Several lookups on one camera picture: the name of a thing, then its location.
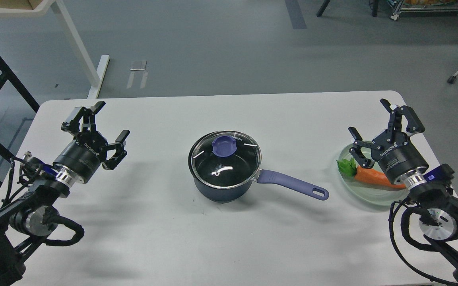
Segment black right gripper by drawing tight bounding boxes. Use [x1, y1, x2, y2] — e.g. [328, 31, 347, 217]
[348, 99, 429, 185]

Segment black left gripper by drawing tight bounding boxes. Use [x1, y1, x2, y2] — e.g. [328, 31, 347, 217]
[53, 101, 130, 184]

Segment glass lid with blue knob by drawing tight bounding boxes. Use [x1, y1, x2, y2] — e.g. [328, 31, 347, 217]
[188, 130, 262, 189]

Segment blue saucepan with handle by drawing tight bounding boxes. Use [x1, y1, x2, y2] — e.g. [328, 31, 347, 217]
[188, 130, 329, 203]

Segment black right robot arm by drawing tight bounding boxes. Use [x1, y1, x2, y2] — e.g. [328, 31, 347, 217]
[349, 99, 458, 286]

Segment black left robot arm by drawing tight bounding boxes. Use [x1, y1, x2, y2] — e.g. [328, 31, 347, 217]
[0, 101, 130, 286]

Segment orange toy carrot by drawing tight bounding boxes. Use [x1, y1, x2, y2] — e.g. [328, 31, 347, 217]
[336, 158, 406, 189]

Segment black chair legs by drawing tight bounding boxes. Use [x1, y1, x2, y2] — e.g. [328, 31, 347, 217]
[316, 0, 384, 17]

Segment metal wheeled cart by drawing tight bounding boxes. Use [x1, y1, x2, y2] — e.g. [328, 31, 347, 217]
[388, 0, 458, 21]

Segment white desk frame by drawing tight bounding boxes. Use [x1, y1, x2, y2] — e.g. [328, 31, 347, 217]
[0, 0, 109, 102]

